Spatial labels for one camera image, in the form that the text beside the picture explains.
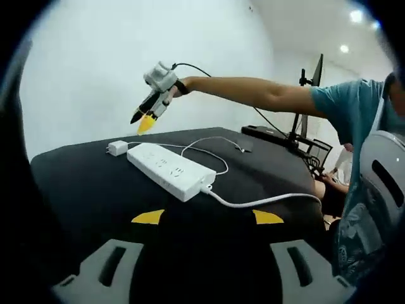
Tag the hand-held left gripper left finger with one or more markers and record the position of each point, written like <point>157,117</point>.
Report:
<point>95,272</point>

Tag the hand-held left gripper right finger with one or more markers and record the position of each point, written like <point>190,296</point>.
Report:
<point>313,272</point>

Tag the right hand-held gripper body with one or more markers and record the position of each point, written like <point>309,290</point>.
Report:
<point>161,79</point>

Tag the white charger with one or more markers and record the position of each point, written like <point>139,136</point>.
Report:
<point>115,148</point>

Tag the white power strip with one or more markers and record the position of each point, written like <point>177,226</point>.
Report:
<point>171,171</point>

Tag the person's right hand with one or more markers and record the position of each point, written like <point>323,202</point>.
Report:
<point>178,90</point>

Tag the flat black device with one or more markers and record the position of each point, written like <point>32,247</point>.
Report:
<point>262,131</point>

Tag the black mesh chair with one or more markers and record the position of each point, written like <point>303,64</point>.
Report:
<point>319,153</point>

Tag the black monitor stand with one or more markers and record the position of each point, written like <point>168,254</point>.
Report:
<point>297,126</point>

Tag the white worn device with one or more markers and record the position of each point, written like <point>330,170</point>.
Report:
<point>384,149</point>

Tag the person in teal shirt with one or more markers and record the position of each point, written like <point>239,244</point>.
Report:
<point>357,126</point>

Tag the black monitor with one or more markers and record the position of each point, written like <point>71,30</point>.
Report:
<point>318,71</point>

